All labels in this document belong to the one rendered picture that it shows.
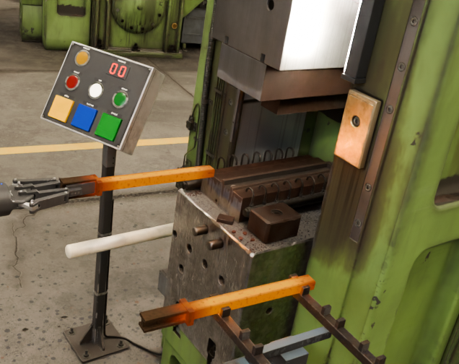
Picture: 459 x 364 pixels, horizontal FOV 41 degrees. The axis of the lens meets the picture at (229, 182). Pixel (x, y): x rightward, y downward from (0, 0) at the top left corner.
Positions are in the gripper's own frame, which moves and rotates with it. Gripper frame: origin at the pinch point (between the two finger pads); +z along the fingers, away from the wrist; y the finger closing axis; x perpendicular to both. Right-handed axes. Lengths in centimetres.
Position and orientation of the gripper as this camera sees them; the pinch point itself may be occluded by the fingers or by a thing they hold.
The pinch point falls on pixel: (79, 186)
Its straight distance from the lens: 149.3
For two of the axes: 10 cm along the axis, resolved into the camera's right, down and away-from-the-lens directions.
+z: 8.2, -1.5, 5.6
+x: 1.4, -8.9, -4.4
